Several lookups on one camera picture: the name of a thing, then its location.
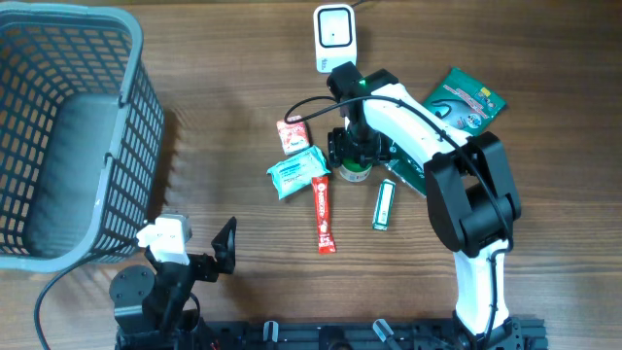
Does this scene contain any red coffee stick sachet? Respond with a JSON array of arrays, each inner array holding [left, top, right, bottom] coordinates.
[[312, 176, 336, 255]]

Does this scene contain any black right camera cable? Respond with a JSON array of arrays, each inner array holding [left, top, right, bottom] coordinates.
[[283, 94, 515, 341]]

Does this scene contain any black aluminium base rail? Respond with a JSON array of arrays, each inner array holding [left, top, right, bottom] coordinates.
[[116, 317, 549, 350]]

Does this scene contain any green white gum pack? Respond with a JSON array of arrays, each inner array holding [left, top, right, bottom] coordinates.
[[372, 179, 396, 230]]

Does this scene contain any orange candy pack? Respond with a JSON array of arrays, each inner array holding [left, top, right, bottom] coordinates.
[[276, 121, 311, 156]]

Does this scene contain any teal wet wipes pack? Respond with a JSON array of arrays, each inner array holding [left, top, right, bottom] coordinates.
[[266, 146, 330, 199]]

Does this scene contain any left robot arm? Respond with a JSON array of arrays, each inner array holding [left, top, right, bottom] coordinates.
[[109, 214, 237, 349]]

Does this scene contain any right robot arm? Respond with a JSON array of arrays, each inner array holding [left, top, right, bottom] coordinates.
[[327, 62, 521, 349]]

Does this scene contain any green lidded small jar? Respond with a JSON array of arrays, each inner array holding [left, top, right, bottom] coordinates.
[[339, 162, 372, 183]]

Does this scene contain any green glove package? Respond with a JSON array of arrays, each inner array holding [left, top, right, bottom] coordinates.
[[385, 67, 506, 197]]

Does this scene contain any grey plastic mesh basket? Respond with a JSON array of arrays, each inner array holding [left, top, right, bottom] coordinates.
[[1, 2, 165, 273]]

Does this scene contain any white barcode scanner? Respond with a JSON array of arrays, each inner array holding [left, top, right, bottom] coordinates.
[[313, 4, 358, 74]]

